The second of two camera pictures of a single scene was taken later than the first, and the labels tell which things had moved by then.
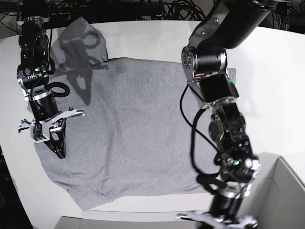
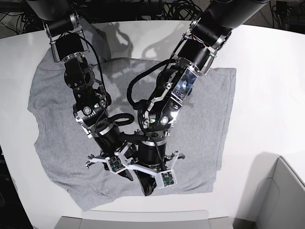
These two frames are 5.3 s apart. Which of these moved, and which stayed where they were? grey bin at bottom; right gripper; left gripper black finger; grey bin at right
Moved: right gripper; left gripper black finger
Stayed: grey bin at right; grey bin at bottom
